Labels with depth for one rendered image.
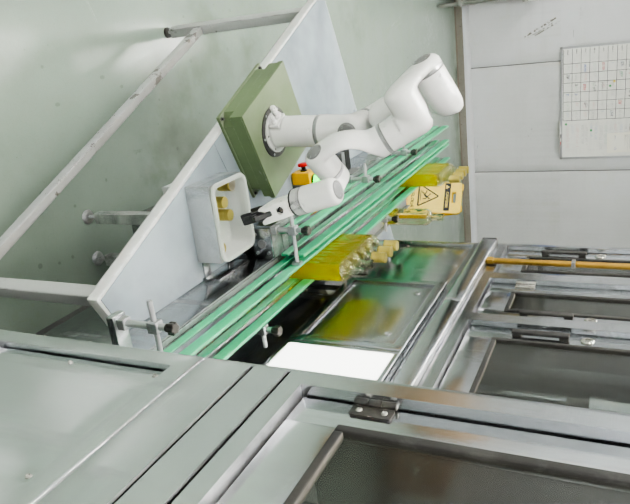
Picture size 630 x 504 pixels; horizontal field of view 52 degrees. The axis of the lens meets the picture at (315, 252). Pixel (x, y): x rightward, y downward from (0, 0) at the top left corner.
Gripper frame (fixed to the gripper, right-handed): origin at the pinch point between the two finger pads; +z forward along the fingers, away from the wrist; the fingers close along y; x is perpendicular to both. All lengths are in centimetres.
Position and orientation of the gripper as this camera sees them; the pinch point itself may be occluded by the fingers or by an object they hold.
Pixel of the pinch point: (252, 215)
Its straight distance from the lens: 182.5
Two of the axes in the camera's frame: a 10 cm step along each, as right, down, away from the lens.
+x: -3.7, -9.0, -2.3
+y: 4.3, -3.8, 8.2
